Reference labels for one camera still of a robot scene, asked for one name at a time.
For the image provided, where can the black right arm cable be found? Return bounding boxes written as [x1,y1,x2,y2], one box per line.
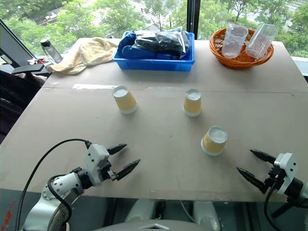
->
[263,180,282,231]

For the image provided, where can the blue plastic bin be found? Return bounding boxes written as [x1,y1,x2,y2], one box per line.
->
[112,31,195,72]

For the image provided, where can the orange wicker basket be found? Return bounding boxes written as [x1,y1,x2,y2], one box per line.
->
[209,27,275,70]

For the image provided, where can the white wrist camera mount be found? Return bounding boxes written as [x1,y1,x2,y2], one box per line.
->
[274,153,297,196]
[84,144,111,187]

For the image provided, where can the clear water bottle black lid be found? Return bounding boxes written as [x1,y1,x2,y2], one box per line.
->
[39,38,64,65]

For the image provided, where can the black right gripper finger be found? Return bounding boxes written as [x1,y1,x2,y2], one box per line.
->
[249,149,277,166]
[236,167,267,193]

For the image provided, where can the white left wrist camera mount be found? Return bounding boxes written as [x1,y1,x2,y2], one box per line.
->
[84,144,111,187]

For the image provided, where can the cream yellow towel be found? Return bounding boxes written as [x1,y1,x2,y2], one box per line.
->
[46,37,119,75]

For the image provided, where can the blue cloth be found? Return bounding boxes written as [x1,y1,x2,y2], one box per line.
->
[117,30,158,60]

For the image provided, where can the black items in plastic bag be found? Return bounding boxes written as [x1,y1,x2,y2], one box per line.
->
[131,26,190,60]

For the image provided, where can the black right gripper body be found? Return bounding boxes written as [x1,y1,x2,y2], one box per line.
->
[262,164,282,194]

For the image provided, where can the clear plastic measuring cup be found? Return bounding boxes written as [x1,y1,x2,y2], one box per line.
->
[245,23,279,59]
[221,24,249,59]

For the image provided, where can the silver robot body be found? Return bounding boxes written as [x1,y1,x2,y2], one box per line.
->
[92,199,223,231]

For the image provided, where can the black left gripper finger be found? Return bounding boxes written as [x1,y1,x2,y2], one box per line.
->
[106,143,128,155]
[116,159,141,181]

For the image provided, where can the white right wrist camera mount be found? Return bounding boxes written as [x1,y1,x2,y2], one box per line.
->
[274,153,297,196]

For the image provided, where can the yellow paper cup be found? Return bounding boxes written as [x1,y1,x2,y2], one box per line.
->
[182,89,202,117]
[112,85,140,115]
[200,125,229,157]

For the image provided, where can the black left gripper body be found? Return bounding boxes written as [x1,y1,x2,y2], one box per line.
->
[100,159,119,182]

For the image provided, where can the black office chair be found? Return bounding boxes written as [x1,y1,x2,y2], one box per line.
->
[0,19,52,145]

